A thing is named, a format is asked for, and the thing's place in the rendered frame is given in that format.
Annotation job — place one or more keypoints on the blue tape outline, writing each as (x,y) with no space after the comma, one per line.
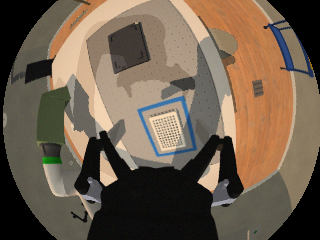
(182,99)

